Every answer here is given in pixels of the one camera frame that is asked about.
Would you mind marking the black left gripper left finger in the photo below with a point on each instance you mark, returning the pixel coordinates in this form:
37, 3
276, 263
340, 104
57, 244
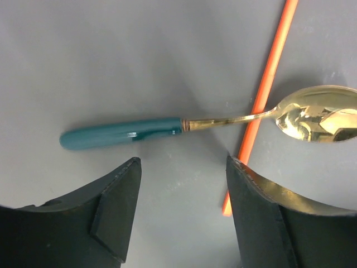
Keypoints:
89, 227

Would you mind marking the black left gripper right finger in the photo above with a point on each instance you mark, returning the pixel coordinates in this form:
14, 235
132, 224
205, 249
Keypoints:
277, 227

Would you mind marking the gold spoon green handle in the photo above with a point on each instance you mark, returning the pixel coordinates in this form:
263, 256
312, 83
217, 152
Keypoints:
325, 113

